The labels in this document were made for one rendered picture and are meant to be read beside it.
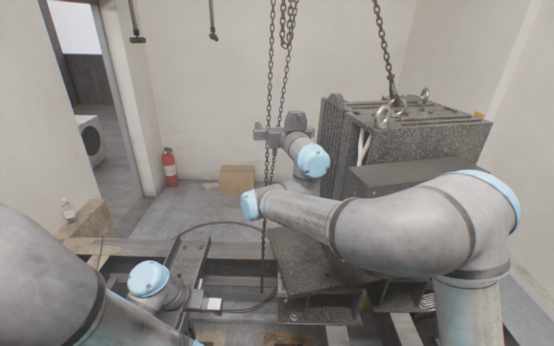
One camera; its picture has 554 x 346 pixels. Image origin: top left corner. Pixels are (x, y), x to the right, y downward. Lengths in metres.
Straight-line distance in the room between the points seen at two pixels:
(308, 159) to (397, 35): 2.89
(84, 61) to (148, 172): 5.10
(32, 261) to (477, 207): 0.47
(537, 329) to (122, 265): 2.30
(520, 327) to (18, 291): 1.86
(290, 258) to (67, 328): 1.13
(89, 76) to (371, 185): 7.80
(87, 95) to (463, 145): 8.06
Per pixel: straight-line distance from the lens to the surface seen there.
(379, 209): 0.37
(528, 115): 2.14
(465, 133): 1.18
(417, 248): 0.36
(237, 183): 3.35
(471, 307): 0.50
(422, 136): 1.04
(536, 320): 1.97
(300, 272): 1.33
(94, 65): 8.09
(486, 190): 0.45
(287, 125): 0.76
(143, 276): 0.67
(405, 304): 1.66
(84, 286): 0.35
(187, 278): 1.66
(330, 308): 1.52
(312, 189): 0.71
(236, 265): 1.87
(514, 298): 2.01
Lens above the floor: 1.89
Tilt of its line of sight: 29 degrees down
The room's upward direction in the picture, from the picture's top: 2 degrees clockwise
